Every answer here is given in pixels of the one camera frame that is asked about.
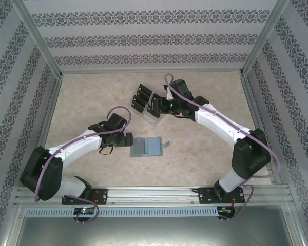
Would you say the aluminium frame post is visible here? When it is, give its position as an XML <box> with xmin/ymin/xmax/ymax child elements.
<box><xmin>239</xmin><ymin>0</ymin><xmax>291</xmax><ymax>77</ymax></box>
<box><xmin>14</xmin><ymin>0</ymin><xmax>65</xmax><ymax>79</ymax></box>

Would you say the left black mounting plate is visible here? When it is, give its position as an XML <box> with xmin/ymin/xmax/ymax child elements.
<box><xmin>61</xmin><ymin>188</ymin><xmax>109</xmax><ymax>206</ymax></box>

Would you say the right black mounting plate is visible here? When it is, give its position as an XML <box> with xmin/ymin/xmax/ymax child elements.
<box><xmin>198</xmin><ymin>186</ymin><xmax>245</xmax><ymax>205</ymax></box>

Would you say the aluminium frame rail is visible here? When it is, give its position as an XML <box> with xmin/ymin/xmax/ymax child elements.
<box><xmin>240</xmin><ymin>73</ymin><xmax>283</xmax><ymax>185</ymax></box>
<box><xmin>33</xmin><ymin>75</ymin><xmax>65</xmax><ymax>154</ymax></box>

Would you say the green card holder wallet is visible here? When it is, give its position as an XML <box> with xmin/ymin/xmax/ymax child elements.
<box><xmin>130</xmin><ymin>136</ymin><xmax>171</xmax><ymax>158</ymax></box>

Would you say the grey slotted cable duct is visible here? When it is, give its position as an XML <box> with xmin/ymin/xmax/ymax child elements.
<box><xmin>24</xmin><ymin>206</ymin><xmax>219</xmax><ymax>216</ymax></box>

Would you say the black mounting plate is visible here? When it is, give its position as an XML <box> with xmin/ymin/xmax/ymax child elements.
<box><xmin>61</xmin><ymin>188</ymin><xmax>109</xmax><ymax>206</ymax></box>
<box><xmin>198</xmin><ymin>186</ymin><xmax>245</xmax><ymax>205</ymax></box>

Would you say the grey metal sheet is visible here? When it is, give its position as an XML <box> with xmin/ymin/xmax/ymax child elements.
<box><xmin>14</xmin><ymin>203</ymin><xmax>307</xmax><ymax>246</ymax></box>

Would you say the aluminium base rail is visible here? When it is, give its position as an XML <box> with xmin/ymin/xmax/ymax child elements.
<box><xmin>14</xmin><ymin>184</ymin><xmax>292</xmax><ymax>206</ymax></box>

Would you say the clear acrylic card stand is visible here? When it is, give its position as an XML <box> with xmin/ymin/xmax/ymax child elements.
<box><xmin>129</xmin><ymin>83</ymin><xmax>170</xmax><ymax>128</ymax></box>

